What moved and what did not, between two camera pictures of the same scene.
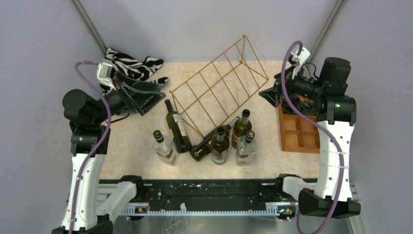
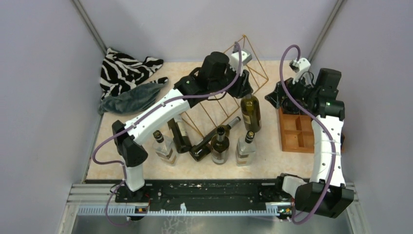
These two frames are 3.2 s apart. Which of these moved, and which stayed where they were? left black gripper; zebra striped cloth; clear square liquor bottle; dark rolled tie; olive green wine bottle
Moved: olive green wine bottle; left black gripper
Stayed: zebra striped cloth; clear square liquor bottle; dark rolled tie
